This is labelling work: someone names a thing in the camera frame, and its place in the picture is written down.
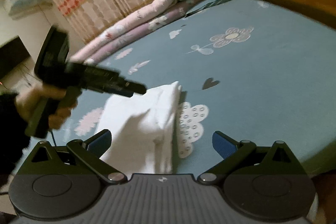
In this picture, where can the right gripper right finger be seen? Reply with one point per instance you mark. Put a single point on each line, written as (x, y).
(262, 183)

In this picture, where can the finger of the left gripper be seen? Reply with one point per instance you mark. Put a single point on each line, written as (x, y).
(124, 93)
(135, 87)

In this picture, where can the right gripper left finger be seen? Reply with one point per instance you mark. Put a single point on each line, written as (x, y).
(56, 182)

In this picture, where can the white printed long-sleeve shirt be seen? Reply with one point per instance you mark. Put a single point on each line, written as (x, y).
(142, 130)

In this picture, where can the person's left hand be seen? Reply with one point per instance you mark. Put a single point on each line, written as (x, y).
(27, 101)

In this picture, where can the purple floral folded quilt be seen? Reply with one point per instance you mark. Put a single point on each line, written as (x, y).
(174, 13)

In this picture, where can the person's left dark sleeve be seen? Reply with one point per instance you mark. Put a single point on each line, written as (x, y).
(14, 121)

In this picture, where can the teal floral bed sheet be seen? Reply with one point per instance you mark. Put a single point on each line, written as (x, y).
(247, 68)

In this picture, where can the pink floral folded quilt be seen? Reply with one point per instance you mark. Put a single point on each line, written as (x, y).
(121, 27)

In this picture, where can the lower teal pillow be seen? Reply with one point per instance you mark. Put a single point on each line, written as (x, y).
(204, 4)

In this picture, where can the black wall television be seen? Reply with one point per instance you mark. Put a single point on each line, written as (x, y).
(12, 53)

